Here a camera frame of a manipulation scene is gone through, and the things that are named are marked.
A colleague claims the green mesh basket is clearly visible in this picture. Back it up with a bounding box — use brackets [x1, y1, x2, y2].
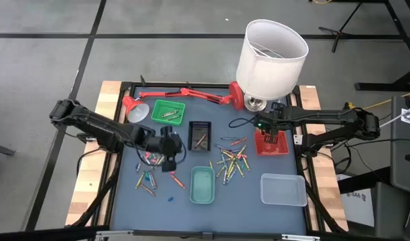
[151, 100, 186, 127]

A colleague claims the white cable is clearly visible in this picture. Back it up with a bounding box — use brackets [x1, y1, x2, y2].
[379, 101, 410, 130]

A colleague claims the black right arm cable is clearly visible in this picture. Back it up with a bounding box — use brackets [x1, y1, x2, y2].
[228, 116, 260, 129]

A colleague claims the black metal rig frame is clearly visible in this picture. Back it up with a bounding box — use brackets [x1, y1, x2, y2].
[66, 81, 348, 241]

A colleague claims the white labelled box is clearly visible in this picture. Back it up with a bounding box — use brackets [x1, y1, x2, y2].
[338, 188, 376, 228]

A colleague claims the orange-brown crayon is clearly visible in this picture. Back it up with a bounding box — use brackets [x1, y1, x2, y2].
[139, 183, 157, 197]

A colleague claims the red-brown crayon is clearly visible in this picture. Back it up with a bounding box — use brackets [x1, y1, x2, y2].
[193, 133, 208, 151]

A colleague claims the grey metal cabinet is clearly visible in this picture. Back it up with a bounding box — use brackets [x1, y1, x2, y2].
[390, 95, 410, 195]

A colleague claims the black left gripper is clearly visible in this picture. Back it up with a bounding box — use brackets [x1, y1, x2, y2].
[145, 132, 185, 173]

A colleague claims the black mesh basket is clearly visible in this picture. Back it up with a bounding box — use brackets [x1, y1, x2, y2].
[188, 120, 212, 152]

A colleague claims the large white paper roll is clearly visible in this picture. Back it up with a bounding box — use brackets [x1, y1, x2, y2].
[122, 81, 246, 123]

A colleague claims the blue-green crayon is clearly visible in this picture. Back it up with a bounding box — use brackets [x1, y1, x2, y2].
[147, 171, 158, 190]

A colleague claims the black table leg frame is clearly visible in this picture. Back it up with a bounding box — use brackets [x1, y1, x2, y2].
[354, 0, 410, 92]

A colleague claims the dark grey floor stand leg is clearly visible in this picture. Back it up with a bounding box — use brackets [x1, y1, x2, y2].
[0, 142, 17, 157]

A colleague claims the yellow extension cable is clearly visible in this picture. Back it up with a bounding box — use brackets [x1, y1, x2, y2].
[342, 88, 410, 114]

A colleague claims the clear plastic bin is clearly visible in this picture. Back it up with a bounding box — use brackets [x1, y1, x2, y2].
[260, 173, 308, 207]

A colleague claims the teal plastic bin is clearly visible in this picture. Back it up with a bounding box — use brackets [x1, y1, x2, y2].
[190, 166, 216, 205]

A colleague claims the white shade table lamp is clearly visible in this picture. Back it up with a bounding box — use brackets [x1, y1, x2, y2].
[235, 19, 310, 113]

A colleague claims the red mesh basket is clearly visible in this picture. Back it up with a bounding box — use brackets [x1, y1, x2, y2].
[254, 130, 290, 157]

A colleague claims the black tripod stand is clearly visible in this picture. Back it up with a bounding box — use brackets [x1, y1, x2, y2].
[318, 0, 364, 54]

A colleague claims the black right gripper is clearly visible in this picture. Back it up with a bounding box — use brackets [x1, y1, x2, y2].
[254, 102, 288, 145]

